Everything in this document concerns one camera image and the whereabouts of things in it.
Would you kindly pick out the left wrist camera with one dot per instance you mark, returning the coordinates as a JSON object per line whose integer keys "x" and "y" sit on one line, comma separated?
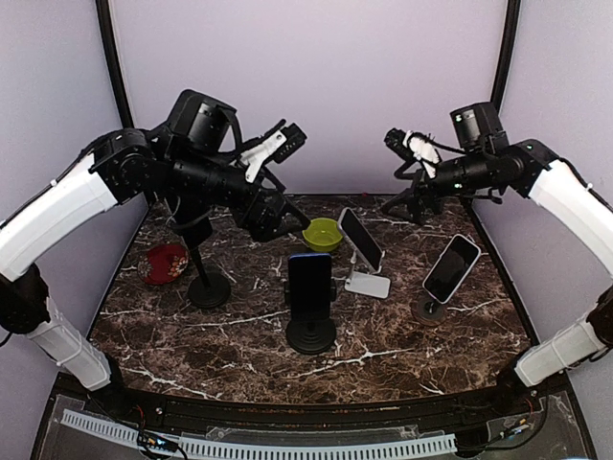
{"x": 277, "y": 144}

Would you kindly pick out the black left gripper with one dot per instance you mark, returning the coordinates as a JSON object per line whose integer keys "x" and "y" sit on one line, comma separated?
{"x": 264, "y": 227}

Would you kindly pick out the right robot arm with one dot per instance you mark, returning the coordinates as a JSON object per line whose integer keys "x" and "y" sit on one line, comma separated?
{"x": 486, "y": 165}

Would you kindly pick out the green bowl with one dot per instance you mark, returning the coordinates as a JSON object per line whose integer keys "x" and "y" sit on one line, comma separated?
{"x": 322, "y": 235}

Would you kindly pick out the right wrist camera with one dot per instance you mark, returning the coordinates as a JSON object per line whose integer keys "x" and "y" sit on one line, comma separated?
{"x": 411, "y": 145}

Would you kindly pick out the black phone grey edge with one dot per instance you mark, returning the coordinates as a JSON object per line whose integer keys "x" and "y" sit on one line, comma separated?
{"x": 189, "y": 219}

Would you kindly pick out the white slotted cable duct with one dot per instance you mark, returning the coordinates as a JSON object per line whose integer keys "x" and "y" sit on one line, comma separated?
{"x": 228, "y": 443}

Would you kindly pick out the black front rail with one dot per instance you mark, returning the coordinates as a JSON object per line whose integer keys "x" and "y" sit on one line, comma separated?
{"x": 543, "y": 424}

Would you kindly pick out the white folding phone stand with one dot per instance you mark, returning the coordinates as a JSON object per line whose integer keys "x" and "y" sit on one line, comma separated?
{"x": 366, "y": 284}

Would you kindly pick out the black phone blue case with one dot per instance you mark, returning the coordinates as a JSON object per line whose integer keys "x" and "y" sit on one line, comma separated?
{"x": 309, "y": 282}

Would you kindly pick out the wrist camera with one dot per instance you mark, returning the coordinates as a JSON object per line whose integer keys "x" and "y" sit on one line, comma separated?
{"x": 411, "y": 145}
{"x": 277, "y": 144}

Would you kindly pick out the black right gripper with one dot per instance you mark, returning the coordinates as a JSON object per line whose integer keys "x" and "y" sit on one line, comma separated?
{"x": 412, "y": 195}

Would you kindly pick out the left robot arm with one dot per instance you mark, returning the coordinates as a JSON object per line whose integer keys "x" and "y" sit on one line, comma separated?
{"x": 197, "y": 159}

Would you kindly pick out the red floral plate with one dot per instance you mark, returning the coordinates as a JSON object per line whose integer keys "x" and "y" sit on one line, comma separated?
{"x": 163, "y": 264}

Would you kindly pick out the black pole stand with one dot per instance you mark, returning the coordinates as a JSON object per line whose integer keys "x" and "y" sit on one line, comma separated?
{"x": 307, "y": 336}
{"x": 208, "y": 290}

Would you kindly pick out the grey wood-base phone stand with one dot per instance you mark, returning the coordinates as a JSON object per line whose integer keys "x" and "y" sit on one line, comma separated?
{"x": 429, "y": 312}

